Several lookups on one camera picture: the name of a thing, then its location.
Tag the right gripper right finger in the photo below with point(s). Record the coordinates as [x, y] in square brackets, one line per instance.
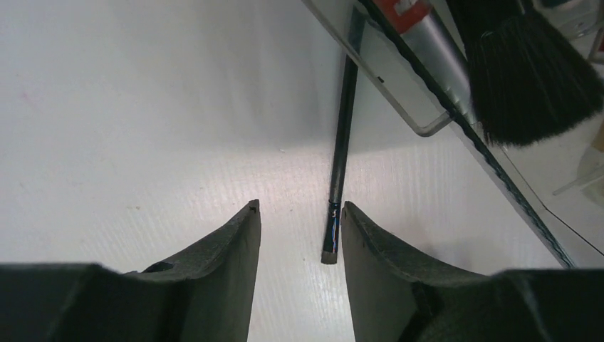
[399, 293]

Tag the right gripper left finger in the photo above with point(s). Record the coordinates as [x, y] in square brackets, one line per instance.
[202, 293]

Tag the black makeup brush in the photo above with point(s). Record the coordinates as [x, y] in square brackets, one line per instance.
[329, 252]

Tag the clear acrylic organizer box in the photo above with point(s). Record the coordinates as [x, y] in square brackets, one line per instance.
[556, 185]

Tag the black powder brush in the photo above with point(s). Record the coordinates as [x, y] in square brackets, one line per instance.
[527, 82]

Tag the red lip gloss silver cap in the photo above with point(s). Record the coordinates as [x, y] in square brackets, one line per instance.
[419, 25]

